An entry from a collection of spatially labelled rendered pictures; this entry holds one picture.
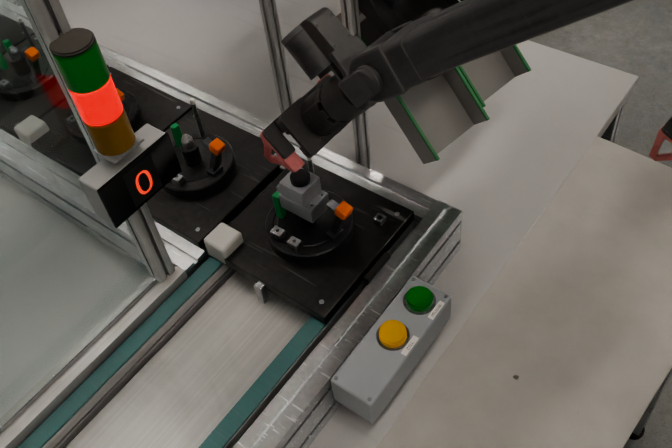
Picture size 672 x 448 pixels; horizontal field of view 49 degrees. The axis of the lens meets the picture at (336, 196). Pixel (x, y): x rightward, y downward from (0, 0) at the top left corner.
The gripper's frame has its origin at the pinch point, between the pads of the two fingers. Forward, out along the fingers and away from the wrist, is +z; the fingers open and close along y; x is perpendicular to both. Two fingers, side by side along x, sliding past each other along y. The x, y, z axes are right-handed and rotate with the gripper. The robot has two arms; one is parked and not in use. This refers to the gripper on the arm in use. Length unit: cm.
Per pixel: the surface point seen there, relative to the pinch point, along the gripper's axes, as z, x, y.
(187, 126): 38.0, -12.4, -6.4
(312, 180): 5.3, 7.1, -0.6
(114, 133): -3.3, -14.8, 20.2
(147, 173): 2.8, -8.9, 18.4
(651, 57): 88, 77, -196
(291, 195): 7.6, 6.8, 2.5
